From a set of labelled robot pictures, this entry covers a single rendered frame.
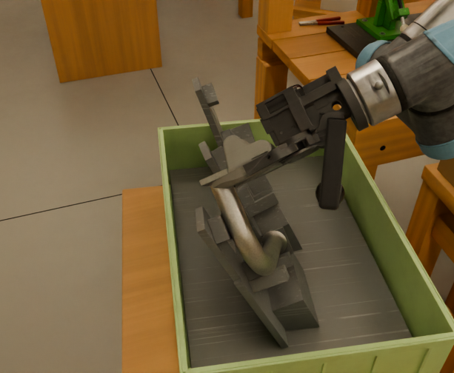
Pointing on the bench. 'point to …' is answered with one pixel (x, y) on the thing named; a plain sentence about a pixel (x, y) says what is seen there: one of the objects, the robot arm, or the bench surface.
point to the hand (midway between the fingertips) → (226, 186)
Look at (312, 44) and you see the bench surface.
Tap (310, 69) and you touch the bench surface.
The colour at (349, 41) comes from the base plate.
